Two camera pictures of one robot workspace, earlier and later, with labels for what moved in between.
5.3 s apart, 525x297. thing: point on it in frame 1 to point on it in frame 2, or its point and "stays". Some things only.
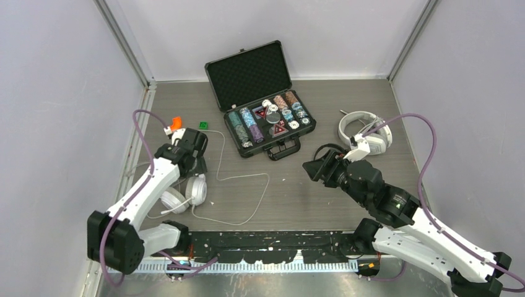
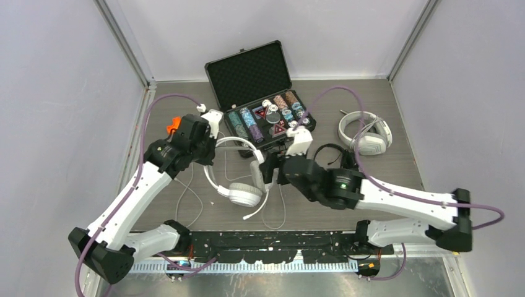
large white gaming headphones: [379, 136] stays
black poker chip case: [252, 87] stays
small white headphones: [176, 201] to [246, 196]
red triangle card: [260, 112] stays
